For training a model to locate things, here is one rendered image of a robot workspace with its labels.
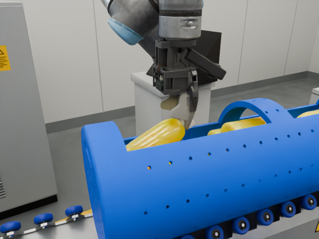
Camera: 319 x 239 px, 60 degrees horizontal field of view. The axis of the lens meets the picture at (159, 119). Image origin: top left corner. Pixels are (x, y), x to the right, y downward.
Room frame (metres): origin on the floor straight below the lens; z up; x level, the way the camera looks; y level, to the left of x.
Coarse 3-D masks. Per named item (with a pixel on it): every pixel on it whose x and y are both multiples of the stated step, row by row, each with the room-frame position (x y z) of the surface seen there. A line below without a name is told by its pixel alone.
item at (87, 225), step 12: (276, 204) 0.63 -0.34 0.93; (252, 216) 0.58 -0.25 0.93; (276, 216) 0.58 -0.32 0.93; (48, 228) 0.54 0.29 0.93; (60, 228) 0.54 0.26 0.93; (72, 228) 0.54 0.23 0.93; (84, 228) 0.54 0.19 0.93; (204, 228) 0.54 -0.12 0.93; (228, 228) 0.54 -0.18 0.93; (252, 228) 0.54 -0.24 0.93; (300, 228) 0.57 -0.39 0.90; (312, 228) 0.58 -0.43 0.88
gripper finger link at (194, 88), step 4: (192, 80) 0.60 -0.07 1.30; (192, 84) 0.59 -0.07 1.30; (196, 84) 0.59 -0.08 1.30; (192, 88) 0.59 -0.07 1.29; (196, 88) 0.59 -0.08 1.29; (188, 92) 0.60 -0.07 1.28; (192, 92) 0.58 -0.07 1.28; (196, 92) 0.58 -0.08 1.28; (192, 96) 0.58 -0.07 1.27; (196, 96) 0.58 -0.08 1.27; (192, 100) 0.59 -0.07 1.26; (196, 100) 0.58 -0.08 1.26; (192, 104) 0.59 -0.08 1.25; (196, 104) 0.59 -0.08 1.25; (192, 108) 0.59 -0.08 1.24; (196, 108) 0.59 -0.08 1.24
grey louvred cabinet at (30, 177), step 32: (0, 32) 1.63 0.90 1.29; (0, 64) 1.61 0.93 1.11; (32, 64) 1.69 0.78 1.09; (0, 96) 1.59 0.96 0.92; (32, 96) 1.68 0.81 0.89; (0, 128) 1.57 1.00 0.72; (32, 128) 1.66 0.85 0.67; (0, 160) 1.54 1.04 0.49; (32, 160) 1.64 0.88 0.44; (0, 192) 1.51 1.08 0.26; (32, 192) 1.61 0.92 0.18
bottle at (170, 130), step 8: (168, 120) 0.61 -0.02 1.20; (176, 120) 0.61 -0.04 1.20; (184, 120) 0.62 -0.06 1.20; (152, 128) 0.60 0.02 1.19; (160, 128) 0.59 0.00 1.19; (168, 128) 0.59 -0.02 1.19; (176, 128) 0.59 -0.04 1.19; (184, 128) 0.61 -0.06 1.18; (144, 136) 0.58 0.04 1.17; (152, 136) 0.58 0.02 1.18; (160, 136) 0.58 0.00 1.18; (168, 136) 0.58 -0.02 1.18; (176, 136) 0.58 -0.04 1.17; (128, 144) 0.58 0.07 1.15; (136, 144) 0.57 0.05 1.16; (144, 144) 0.56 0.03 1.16; (152, 144) 0.56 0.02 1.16; (160, 144) 0.57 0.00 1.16
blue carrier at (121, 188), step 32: (96, 128) 0.50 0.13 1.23; (192, 128) 0.72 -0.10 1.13; (256, 128) 0.55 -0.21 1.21; (288, 128) 0.57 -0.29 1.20; (96, 160) 0.42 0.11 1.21; (128, 160) 0.43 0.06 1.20; (160, 160) 0.44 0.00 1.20; (192, 160) 0.46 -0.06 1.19; (224, 160) 0.47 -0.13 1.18; (256, 160) 0.49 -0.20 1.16; (288, 160) 0.52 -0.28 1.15; (96, 192) 0.41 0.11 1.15; (128, 192) 0.39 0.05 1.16; (160, 192) 0.41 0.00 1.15; (192, 192) 0.42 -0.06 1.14; (224, 192) 0.45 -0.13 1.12; (256, 192) 0.47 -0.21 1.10; (288, 192) 0.51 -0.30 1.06; (96, 224) 0.48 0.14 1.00; (128, 224) 0.37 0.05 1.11; (160, 224) 0.39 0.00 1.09; (192, 224) 0.42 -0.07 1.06
